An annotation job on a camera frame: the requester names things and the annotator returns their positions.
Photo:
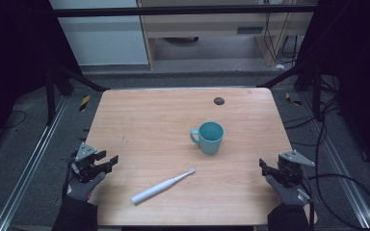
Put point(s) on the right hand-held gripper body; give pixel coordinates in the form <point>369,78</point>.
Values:
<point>289,166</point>

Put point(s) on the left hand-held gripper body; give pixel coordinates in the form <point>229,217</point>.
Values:
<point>85,160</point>

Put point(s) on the white electric toothbrush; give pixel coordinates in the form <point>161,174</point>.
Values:
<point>160,187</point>

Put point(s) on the teal cup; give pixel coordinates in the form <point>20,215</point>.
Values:
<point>209,137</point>

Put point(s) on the person's right hand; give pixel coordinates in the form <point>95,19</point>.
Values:
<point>287,194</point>

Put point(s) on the person's left hand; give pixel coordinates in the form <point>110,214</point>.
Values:
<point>83,188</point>

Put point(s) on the yellow black tape strip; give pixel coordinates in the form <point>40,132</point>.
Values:
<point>84,103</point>
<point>293,100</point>

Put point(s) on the black metal stand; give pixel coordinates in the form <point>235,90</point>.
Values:
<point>50,96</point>
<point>316,93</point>

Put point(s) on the dark round table grommet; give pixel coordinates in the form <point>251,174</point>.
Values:
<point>219,101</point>

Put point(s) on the small white floor object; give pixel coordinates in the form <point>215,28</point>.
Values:
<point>280,66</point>

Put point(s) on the white cabinet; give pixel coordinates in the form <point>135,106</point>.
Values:
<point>102,38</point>

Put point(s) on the light wooden desk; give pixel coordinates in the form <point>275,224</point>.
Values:
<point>205,25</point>

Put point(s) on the aluminium floor rail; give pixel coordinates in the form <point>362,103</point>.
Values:
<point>340,166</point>
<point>29,166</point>

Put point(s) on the black horizontal frame bar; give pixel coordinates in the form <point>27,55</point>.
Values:
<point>173,11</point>

